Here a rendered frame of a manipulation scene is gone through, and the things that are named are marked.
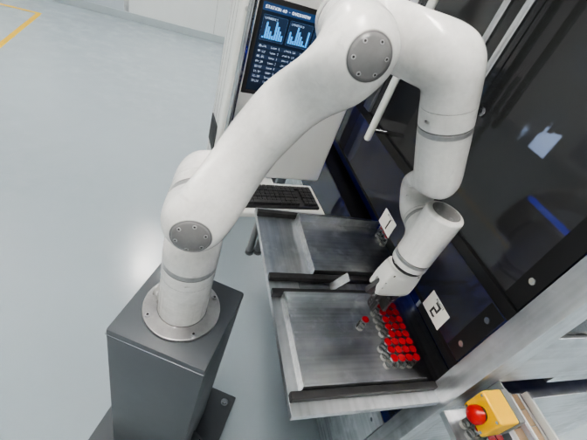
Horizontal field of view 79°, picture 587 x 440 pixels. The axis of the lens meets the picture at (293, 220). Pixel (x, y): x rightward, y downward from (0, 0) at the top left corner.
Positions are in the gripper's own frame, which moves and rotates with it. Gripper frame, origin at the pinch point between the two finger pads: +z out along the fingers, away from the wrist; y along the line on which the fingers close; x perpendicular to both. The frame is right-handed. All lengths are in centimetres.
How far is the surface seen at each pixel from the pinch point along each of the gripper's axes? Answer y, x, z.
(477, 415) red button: -12.4, 28.8, -0.1
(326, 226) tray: -1.2, -41.7, 12.5
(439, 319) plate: -15.5, 5.8, -1.1
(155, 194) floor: 63, -158, 101
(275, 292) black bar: 23.7, -10.1, 10.7
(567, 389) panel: -63, 21, 13
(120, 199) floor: 84, -149, 101
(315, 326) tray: 13.3, -0.5, 12.5
